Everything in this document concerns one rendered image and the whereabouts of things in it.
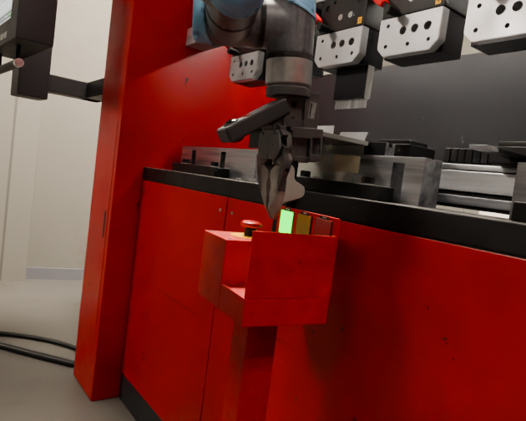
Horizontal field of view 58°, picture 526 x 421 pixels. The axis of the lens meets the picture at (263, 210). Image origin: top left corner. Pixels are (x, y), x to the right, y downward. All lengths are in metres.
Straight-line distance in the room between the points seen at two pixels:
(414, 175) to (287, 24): 0.40
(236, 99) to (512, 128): 1.03
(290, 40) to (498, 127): 0.88
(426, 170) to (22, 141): 2.87
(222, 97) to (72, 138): 1.80
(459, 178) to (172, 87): 1.09
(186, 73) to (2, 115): 1.83
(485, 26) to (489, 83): 0.62
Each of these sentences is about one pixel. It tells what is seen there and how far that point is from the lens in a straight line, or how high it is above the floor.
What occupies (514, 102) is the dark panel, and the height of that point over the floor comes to 1.19.
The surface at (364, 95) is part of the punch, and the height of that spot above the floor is 1.11.
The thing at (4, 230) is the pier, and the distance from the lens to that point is 3.52.
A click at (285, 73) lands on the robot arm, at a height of 1.05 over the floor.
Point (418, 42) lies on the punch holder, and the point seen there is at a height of 1.19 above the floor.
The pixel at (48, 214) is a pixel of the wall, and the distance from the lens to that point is 3.58.
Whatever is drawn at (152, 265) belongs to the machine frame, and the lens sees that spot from 1.67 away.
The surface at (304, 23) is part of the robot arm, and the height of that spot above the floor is 1.13.
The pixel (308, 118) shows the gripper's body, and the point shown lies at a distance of 0.79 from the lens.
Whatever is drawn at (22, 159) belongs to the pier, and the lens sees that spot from 3.47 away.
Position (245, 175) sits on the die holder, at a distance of 1.41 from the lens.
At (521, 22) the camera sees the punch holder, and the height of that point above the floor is 1.19.
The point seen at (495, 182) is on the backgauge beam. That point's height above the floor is 0.95.
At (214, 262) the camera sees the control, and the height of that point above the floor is 0.73.
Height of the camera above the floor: 0.89
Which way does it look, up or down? 4 degrees down
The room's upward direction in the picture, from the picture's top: 7 degrees clockwise
